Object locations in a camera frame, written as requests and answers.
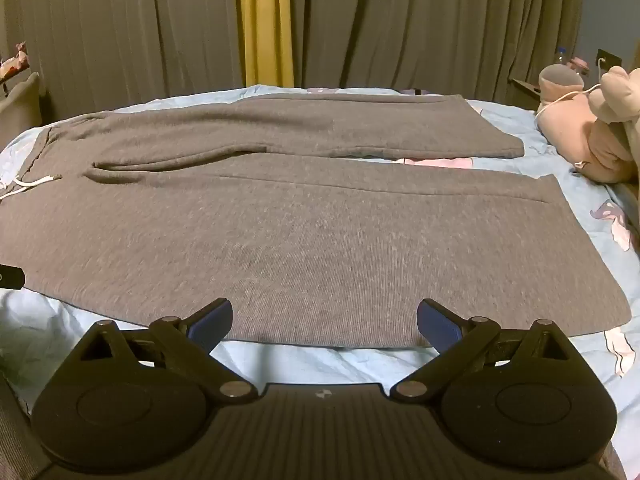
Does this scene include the dark nightstand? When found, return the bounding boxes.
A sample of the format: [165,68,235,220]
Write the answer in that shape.
[510,77,543,111]

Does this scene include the beige plush toy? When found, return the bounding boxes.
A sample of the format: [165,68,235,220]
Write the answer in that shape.
[587,65,640,161]

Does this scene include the yellow curtain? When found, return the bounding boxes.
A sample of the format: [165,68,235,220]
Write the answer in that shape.
[235,0,296,88]

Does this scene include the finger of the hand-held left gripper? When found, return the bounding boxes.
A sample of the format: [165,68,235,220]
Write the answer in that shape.
[0,264,26,291]

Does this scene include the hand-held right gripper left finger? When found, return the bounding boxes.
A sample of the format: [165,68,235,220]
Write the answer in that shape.
[80,297,258,404]

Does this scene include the light blue printed bed sheet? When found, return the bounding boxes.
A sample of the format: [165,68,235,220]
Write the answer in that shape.
[0,84,640,411]

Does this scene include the pink plush toy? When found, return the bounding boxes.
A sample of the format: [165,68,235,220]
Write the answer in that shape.
[537,62,640,183]

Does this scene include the grey curtain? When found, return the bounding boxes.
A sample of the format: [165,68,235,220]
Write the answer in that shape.
[287,0,586,96]
[0,0,248,123]

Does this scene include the white charging cable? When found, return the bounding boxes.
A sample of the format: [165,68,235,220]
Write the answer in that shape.
[535,57,608,121]

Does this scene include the grey sweat pants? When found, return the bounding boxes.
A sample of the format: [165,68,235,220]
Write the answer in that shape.
[0,92,632,350]

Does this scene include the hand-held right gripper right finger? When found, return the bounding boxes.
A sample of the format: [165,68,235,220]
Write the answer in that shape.
[390,298,571,403]

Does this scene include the pink and white trinket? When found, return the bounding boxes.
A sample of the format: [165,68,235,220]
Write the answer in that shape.
[0,42,31,76]

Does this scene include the pale grey cushion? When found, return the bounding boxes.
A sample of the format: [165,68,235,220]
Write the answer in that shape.
[0,72,46,136]

